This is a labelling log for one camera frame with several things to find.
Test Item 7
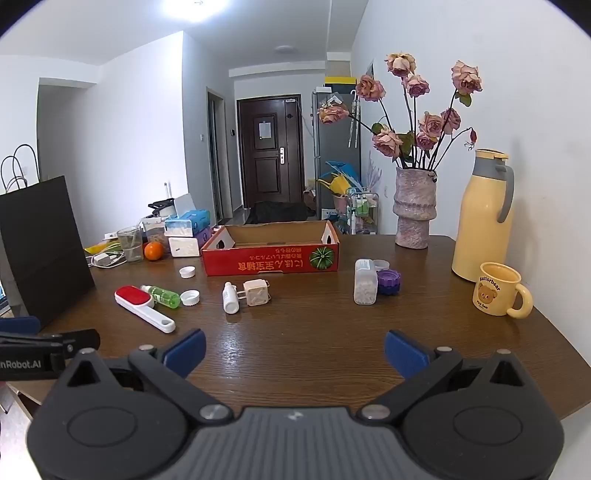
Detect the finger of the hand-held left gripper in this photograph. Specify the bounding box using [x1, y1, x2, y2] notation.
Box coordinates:
[0, 316, 101, 359]

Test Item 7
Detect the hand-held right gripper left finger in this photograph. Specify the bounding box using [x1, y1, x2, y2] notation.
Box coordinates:
[55, 329, 234, 426]

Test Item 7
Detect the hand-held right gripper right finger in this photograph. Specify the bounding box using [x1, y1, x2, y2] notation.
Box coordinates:
[358, 329, 536, 425]

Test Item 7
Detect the green spray bottle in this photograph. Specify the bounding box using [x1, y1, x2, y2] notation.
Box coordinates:
[140, 285, 181, 309]

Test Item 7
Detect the red and white lint brush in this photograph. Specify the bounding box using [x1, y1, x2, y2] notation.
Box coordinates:
[115, 285, 177, 334]

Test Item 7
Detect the purple ridged lid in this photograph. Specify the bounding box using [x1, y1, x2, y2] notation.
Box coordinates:
[377, 270, 402, 296]

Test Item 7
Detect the clear bottle of white pellets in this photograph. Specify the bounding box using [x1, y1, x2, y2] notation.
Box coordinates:
[353, 259, 379, 305]

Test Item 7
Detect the beige square plug adapter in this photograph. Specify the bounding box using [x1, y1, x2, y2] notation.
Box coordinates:
[238, 279, 271, 307]

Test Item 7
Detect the red cardboard box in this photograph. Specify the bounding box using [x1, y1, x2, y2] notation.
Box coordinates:
[201, 220, 342, 277]

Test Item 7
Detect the black paper bag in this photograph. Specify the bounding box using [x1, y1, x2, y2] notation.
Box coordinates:
[0, 144, 96, 331]

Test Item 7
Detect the white tissue pack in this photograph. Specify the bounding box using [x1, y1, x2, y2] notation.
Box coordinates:
[168, 236, 204, 257]

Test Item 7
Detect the yellow bear mug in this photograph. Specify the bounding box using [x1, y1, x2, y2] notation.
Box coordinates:
[472, 262, 534, 320]

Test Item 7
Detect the clear drinking glass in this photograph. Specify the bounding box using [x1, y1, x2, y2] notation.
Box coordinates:
[117, 226, 145, 264]

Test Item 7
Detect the clear snack container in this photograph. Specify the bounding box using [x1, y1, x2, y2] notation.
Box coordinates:
[141, 216, 167, 245]

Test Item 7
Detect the blue tissue box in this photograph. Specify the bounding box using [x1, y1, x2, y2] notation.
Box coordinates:
[165, 193, 211, 237]

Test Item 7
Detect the pink textured vase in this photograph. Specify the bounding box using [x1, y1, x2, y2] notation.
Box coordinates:
[393, 167, 437, 250]

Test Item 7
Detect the metal rolling cart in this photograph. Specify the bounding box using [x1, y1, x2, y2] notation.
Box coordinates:
[346, 188, 380, 236]

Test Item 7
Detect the yellow thermos jug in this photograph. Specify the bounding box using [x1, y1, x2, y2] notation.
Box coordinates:
[451, 148, 515, 282]

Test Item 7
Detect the black cloth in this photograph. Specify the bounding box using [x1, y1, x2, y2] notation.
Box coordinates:
[249, 202, 310, 225]

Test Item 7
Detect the yellow watering can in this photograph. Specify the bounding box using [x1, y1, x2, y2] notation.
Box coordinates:
[318, 174, 352, 197]

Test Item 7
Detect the dark brown door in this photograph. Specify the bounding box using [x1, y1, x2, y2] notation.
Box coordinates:
[237, 96, 305, 208]

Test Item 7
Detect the bunch of dried pink roses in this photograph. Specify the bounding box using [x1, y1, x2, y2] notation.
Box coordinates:
[318, 52, 484, 171]

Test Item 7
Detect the grey refrigerator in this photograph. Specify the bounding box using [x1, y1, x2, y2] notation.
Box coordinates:
[311, 88, 362, 222]

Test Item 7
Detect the folded white umbrella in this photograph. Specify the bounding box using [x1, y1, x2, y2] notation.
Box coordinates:
[349, 90, 361, 149]

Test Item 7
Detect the bright ceiling light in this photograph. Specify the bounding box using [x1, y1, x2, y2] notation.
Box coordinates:
[161, 0, 232, 25]

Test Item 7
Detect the white charger with cable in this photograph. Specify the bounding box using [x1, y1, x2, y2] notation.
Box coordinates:
[84, 248, 127, 268]

